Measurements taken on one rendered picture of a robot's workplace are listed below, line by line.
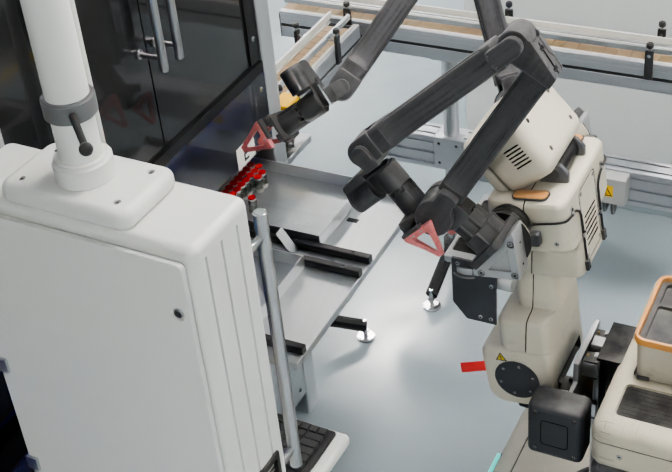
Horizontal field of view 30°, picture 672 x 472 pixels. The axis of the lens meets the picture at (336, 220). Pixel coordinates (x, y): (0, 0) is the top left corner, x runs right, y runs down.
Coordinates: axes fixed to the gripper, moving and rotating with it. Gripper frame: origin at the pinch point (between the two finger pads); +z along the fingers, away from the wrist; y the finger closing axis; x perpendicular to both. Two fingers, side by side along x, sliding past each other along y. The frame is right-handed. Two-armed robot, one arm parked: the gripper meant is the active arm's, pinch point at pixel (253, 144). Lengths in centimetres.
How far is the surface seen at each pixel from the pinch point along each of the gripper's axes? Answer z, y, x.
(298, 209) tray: 10.7, -27.9, 17.3
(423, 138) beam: 2, -126, 18
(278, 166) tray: 14.6, -40.8, 4.8
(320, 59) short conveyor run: 5, -88, -18
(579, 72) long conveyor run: -54, -104, 25
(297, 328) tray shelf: 8.9, 11.9, 40.1
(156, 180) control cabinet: -18, 84, 3
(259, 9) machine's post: -9.0, -25.7, -28.9
